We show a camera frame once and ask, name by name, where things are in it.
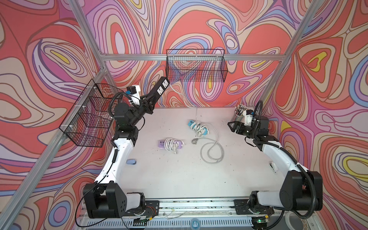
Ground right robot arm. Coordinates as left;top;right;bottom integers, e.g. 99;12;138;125
228;100;323;230

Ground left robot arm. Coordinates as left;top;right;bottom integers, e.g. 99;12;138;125
81;91;161;221

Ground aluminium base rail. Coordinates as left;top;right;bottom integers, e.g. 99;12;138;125
71;196;320;230

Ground black wire basket back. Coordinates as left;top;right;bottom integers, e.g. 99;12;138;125
165;48;228;82

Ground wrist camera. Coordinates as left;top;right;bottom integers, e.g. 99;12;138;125
242;109;254;126
126;85;141;101

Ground black wire basket left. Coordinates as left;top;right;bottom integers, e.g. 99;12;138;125
59;80;120;148

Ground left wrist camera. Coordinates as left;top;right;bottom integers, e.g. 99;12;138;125
126;85;141;101

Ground black wire basket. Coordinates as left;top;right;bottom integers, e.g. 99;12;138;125
59;80;120;148
165;48;228;82

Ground blue power strip with cord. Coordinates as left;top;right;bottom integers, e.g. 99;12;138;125
188;120;209;137

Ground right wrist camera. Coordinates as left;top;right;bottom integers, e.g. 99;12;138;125
242;109;254;126

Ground black power strip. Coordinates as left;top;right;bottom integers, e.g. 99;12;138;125
149;77;170;97

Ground metal cup of pens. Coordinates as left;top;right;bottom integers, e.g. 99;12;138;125
235;104;249;116

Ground small blue object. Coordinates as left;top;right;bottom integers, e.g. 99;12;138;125
126;159;137;165

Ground purple power strip with cord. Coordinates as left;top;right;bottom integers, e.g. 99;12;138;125
158;138;185;154

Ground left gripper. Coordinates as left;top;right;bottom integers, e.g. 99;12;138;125
128;93;156;130

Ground aluminium frame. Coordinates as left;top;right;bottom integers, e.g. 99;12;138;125
0;0;328;230

